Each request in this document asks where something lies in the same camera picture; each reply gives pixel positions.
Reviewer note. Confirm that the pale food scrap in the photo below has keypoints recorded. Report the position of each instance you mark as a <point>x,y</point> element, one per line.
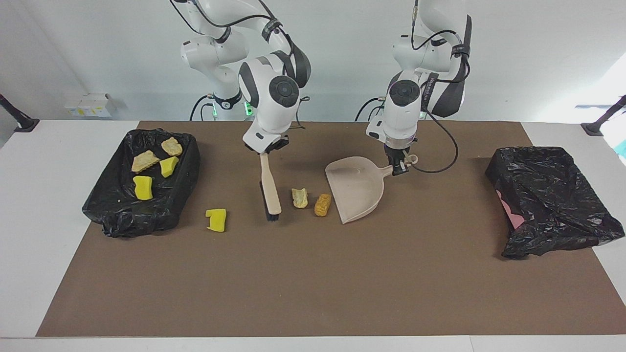
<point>300,198</point>

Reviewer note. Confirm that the pale bread chunk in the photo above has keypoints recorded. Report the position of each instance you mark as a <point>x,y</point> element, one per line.
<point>145,161</point>

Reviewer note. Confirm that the black bag lined bin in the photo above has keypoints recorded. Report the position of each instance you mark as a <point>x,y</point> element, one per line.
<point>117,210</point>

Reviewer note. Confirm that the beige plastic dustpan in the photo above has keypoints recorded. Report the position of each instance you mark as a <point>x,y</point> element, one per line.
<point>357,195</point>

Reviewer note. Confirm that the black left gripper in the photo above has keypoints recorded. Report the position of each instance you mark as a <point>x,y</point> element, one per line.
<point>400,150</point>

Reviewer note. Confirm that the white wall box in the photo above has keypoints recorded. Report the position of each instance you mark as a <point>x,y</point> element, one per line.
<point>90,105</point>

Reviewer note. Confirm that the crumpled black trash bag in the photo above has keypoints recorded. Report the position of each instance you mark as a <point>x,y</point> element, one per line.
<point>552,195</point>

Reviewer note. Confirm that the brown table mat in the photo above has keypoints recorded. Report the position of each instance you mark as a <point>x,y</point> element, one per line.
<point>244,293</point>

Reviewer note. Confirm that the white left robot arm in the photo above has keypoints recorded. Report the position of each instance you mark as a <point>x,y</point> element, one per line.
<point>403,112</point>

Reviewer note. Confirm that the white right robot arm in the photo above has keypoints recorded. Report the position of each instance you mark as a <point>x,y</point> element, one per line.
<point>274,98</point>

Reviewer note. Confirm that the striped croissant piece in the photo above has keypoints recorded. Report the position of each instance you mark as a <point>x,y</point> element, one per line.
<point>172,146</point>

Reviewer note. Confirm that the wide yellow sponge piece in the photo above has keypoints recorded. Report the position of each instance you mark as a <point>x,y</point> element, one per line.
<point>143,188</point>

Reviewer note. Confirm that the notched yellow sponge piece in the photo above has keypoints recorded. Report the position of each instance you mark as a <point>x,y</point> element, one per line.
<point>216,220</point>

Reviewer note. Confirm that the small yellow sponge piece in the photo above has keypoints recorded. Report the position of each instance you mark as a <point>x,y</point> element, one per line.
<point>168,166</point>

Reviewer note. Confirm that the black camera stand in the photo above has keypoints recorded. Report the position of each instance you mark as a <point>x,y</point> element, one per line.
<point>19,120</point>
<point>601,120</point>

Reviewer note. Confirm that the pink plastic bin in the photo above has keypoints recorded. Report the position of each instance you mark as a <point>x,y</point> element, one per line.
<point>511,212</point>

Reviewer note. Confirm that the beige hand brush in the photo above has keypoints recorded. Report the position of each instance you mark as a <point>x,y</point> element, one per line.
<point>270,190</point>

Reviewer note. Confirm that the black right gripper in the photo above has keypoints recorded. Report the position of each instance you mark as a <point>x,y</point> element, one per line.
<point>273,146</point>

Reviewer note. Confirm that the brown fried roll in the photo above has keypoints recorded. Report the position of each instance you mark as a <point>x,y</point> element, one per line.
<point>323,205</point>

